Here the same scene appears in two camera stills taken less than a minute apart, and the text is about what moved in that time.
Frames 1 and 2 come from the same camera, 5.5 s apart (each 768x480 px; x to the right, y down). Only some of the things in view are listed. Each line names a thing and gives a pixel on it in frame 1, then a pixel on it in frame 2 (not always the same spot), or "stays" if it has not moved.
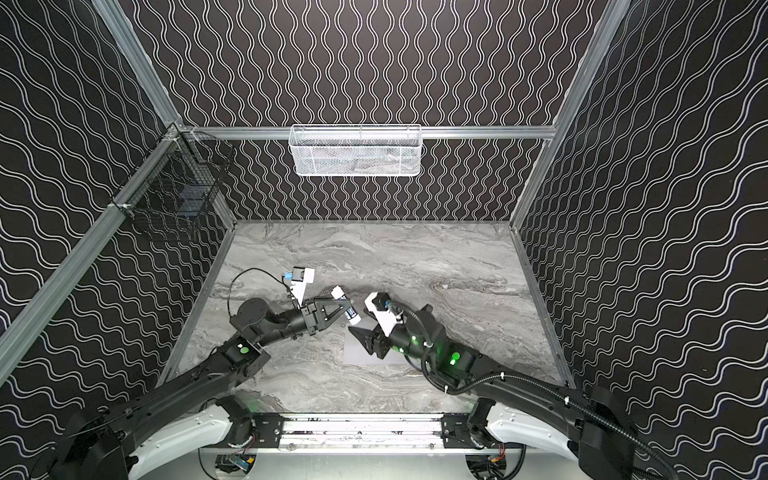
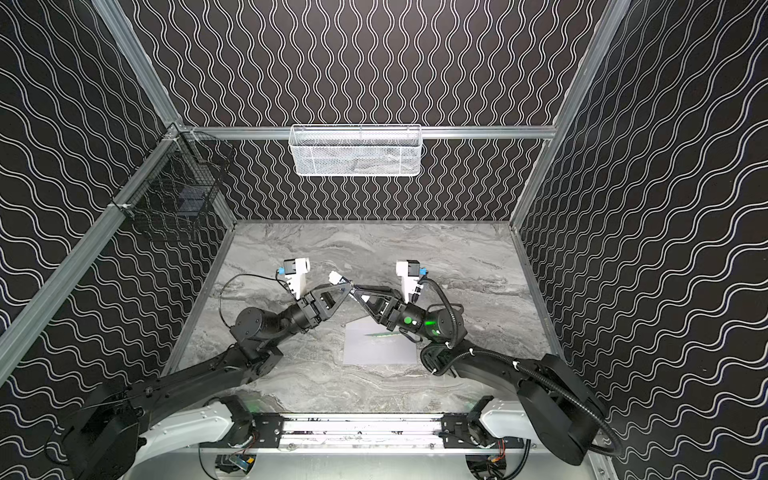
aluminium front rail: (358, 434) stays
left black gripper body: (317, 315) stays
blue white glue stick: (351, 315) -> (335, 278)
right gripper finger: (373, 341) -> (380, 311)
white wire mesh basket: (355, 150) stays
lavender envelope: (356, 353) stays
